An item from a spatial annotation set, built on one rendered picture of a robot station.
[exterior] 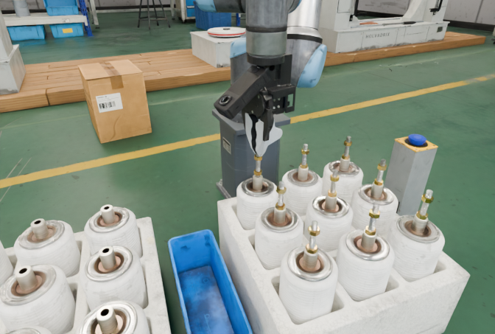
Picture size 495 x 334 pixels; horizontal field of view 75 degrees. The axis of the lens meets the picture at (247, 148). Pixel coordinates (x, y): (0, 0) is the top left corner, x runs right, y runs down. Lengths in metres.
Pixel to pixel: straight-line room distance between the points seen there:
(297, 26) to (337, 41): 2.18
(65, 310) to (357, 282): 0.49
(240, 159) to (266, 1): 0.53
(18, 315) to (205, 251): 0.43
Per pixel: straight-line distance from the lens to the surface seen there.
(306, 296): 0.57
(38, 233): 0.72
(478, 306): 0.99
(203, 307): 0.84
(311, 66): 0.86
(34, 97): 2.26
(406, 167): 0.89
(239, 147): 0.96
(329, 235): 0.70
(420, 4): 4.05
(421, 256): 0.69
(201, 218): 1.06
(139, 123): 1.63
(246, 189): 0.73
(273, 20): 0.59
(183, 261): 0.88
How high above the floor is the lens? 0.68
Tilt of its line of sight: 28 degrees down
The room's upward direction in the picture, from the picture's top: straight up
